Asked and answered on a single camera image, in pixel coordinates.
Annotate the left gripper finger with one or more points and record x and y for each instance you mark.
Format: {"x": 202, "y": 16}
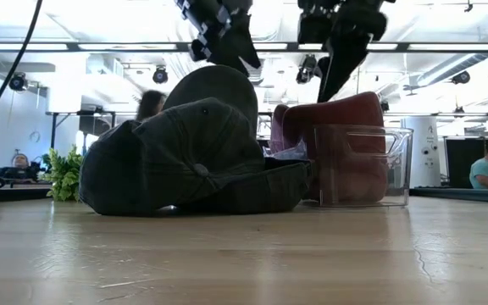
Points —
{"x": 240, "y": 51}
{"x": 201, "y": 51}

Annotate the dark grey baseball cap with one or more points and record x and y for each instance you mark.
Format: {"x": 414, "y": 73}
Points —
{"x": 214, "y": 84}
{"x": 163, "y": 169}

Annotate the maroon baseball cap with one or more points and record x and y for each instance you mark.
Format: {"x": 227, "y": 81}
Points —
{"x": 333, "y": 110}

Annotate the black ceiling spot lamp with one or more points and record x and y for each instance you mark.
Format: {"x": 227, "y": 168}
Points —
{"x": 306, "y": 68}
{"x": 461, "y": 77}
{"x": 160, "y": 75}
{"x": 18, "y": 81}

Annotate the white cylindrical column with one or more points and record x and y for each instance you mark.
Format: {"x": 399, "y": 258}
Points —
{"x": 424, "y": 152}

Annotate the black overhead crossbar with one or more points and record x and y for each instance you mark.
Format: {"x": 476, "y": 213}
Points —
{"x": 74, "y": 47}

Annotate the black monitor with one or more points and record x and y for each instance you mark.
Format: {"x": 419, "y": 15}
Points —
{"x": 464, "y": 163}

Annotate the green plant in white pot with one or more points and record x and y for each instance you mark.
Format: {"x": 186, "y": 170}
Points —
{"x": 64, "y": 178}

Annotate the black background workbench frame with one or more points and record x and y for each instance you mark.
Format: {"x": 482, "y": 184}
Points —
{"x": 53, "y": 127}

